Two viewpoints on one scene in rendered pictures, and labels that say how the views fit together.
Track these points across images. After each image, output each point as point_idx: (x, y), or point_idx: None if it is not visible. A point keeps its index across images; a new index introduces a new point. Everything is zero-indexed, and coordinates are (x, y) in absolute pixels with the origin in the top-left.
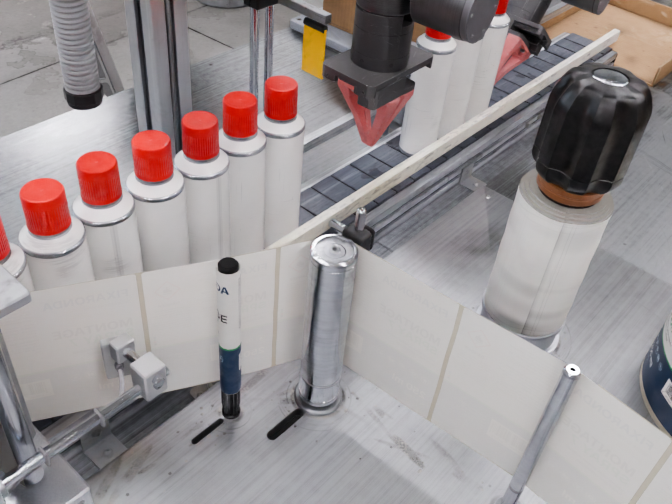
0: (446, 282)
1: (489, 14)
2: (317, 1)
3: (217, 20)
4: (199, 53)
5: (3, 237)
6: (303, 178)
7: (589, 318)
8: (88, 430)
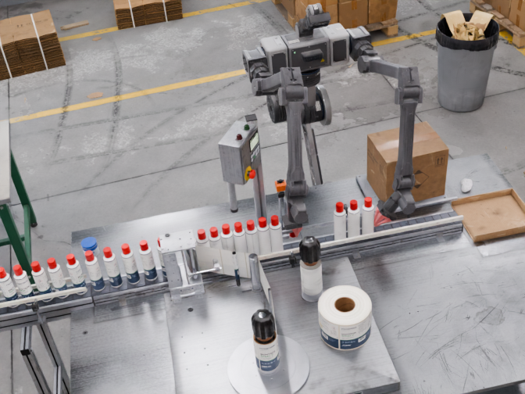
0: None
1: (304, 218)
2: (517, 116)
3: (441, 119)
4: None
5: (204, 235)
6: None
7: None
8: (204, 272)
